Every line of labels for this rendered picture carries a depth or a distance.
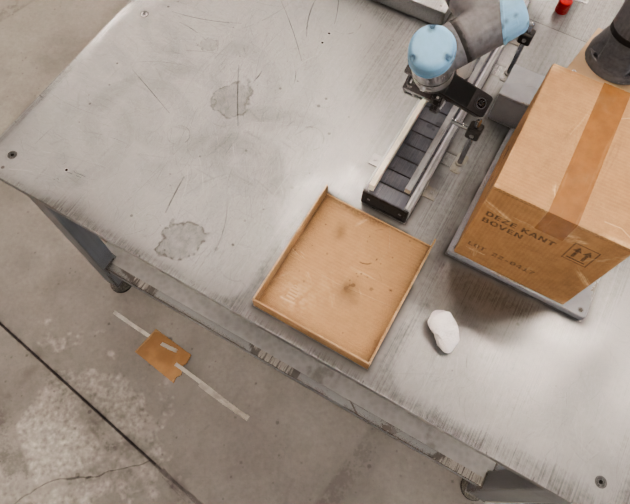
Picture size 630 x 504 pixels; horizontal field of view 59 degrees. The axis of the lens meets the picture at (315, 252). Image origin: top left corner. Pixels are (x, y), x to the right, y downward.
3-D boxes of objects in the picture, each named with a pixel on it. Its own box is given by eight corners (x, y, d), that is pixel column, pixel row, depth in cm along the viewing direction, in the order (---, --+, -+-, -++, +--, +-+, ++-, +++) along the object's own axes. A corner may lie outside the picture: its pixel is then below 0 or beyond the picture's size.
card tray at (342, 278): (325, 193, 123) (326, 184, 120) (432, 247, 119) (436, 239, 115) (253, 305, 113) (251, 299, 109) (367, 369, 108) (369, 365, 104)
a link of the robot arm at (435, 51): (469, 54, 86) (418, 81, 88) (467, 72, 97) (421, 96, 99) (447, 9, 86) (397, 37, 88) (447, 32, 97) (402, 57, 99)
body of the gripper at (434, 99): (421, 60, 114) (418, 42, 102) (459, 77, 113) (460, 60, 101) (403, 95, 115) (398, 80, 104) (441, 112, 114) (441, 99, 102)
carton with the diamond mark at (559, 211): (505, 146, 127) (554, 61, 102) (607, 191, 123) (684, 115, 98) (452, 252, 116) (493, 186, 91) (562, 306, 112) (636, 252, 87)
